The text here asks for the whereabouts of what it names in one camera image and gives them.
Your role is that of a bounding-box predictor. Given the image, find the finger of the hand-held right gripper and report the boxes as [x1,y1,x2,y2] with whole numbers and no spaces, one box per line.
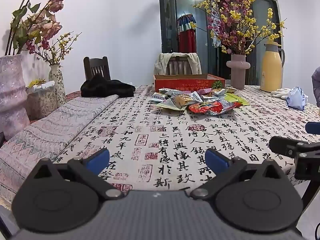
[305,122,320,135]
[269,136,320,159]

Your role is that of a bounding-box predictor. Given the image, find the yellow blossom twigs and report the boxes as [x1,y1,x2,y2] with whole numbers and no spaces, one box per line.
[26,31,83,65]

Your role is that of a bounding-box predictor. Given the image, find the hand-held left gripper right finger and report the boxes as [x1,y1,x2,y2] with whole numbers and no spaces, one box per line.
[190,148,288,200]

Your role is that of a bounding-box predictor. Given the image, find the yellow thermos jug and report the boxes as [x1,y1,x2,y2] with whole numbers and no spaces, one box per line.
[260,41,285,92]

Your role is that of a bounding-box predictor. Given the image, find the green snack packet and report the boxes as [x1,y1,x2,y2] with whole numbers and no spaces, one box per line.
[224,92,250,107]

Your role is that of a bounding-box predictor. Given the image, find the white gloves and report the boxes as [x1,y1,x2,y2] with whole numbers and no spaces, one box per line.
[271,88,292,100]

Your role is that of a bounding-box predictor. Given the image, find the pink ribbed vase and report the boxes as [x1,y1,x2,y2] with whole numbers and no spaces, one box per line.
[226,54,251,90]

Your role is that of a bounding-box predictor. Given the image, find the purple padded garment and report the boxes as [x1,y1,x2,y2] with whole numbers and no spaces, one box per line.
[312,67,320,108]

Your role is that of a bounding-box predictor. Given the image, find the blue plastic bag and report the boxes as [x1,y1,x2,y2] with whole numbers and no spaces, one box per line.
[286,86,308,111]

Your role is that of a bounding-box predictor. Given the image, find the red patterned cloth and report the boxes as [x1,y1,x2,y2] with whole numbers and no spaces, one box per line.
[65,91,83,101]

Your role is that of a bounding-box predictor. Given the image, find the chair with beige jacket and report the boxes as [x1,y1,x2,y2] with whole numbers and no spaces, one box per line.
[154,52,202,75]

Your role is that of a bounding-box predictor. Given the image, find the red hanging garment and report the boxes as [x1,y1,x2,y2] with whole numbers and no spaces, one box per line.
[177,14,197,53]

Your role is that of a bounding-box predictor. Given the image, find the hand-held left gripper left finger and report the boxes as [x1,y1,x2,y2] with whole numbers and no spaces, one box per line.
[32,148,125,200]

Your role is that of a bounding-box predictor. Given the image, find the clear container with white lid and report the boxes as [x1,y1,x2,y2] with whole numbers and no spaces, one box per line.
[26,79,57,121]

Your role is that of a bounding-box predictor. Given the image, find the large pink textured vase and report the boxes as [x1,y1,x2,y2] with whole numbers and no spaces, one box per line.
[0,54,30,140]

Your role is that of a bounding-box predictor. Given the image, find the wooden chair with slats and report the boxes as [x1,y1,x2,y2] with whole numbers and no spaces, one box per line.
[165,55,198,75]

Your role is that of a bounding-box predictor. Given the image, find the black fuzzy cloth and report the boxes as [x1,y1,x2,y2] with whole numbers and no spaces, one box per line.
[80,74,136,98]

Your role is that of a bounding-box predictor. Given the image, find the small floral vase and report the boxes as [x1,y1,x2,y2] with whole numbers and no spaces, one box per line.
[49,64,67,107]

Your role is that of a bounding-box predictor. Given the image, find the pile of snack packets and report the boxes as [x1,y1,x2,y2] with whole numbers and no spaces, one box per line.
[149,86,250,117]

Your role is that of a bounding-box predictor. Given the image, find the grey patterned folded cloth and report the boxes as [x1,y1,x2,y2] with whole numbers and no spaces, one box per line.
[0,94,120,205]

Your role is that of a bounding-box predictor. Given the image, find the dark wooden chair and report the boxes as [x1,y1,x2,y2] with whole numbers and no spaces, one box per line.
[83,56,112,81]

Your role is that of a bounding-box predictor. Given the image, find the orange cardboard box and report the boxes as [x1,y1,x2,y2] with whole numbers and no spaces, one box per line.
[153,74,226,93]

